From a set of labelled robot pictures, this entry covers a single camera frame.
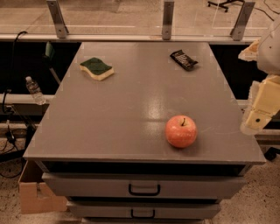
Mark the cardboard box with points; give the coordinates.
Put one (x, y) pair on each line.
(35, 196)

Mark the clear plastic water bottle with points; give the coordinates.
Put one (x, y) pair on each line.
(35, 91)

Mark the red apple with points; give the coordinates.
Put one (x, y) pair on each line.
(181, 131)

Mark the middle grey drawer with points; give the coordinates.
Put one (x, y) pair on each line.
(132, 210)

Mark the black chair base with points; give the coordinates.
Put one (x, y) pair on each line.
(224, 4)

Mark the left metal bracket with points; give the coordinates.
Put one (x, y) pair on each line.
(57, 18)

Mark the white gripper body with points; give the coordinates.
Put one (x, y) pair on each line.
(269, 53)

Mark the green and yellow sponge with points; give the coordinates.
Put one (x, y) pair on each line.
(96, 69)

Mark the middle metal bracket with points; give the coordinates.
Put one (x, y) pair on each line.
(167, 19)

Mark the black snack bar wrapper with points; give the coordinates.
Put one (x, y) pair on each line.
(183, 60)

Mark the right metal bracket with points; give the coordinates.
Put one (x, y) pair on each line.
(241, 22)

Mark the green handled tool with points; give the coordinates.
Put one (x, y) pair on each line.
(48, 57)

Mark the metal bracket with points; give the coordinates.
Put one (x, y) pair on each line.
(57, 18)
(241, 22)
(167, 19)

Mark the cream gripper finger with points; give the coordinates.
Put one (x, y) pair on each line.
(249, 53)
(263, 104)

